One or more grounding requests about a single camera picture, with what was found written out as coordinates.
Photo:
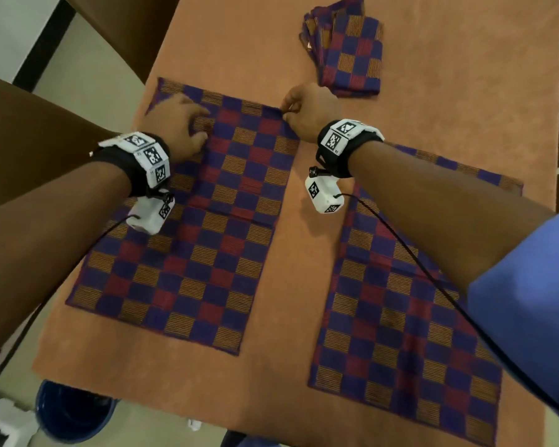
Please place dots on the person's left hand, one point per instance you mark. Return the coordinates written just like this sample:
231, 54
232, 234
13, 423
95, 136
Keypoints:
174, 125

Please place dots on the person's right hand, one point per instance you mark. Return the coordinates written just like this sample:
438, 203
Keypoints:
314, 109

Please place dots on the person's right fingers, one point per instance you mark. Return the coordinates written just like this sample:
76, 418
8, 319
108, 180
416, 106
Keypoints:
292, 111

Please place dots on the person's left thumb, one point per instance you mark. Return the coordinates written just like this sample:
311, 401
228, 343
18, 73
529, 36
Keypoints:
199, 143

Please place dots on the checkered cloth placemat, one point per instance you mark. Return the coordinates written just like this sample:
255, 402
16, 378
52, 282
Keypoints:
205, 256
400, 339

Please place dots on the person's left forearm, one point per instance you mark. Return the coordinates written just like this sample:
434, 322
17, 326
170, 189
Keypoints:
46, 237

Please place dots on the person's right forearm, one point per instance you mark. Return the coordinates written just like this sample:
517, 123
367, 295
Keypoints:
438, 204

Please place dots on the black wristband with marker tiles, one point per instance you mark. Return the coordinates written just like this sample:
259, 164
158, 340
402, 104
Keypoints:
342, 141
135, 160

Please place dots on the stack of folded checkered placemats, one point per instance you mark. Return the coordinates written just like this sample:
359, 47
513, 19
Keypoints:
349, 55

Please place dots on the orange tablecloth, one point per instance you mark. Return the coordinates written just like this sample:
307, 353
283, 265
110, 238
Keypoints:
289, 283

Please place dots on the small white scrap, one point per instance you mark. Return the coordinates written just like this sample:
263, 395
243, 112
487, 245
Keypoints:
194, 424

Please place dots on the blue bucket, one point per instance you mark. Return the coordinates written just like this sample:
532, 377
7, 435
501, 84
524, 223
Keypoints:
72, 412

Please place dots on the blue shirt sleeve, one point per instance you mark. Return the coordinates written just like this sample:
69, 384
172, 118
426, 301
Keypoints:
531, 293

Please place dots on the white box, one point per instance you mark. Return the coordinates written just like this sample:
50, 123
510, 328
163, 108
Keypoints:
4, 425

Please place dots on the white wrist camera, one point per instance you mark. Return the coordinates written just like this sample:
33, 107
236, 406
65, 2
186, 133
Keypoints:
324, 193
151, 214

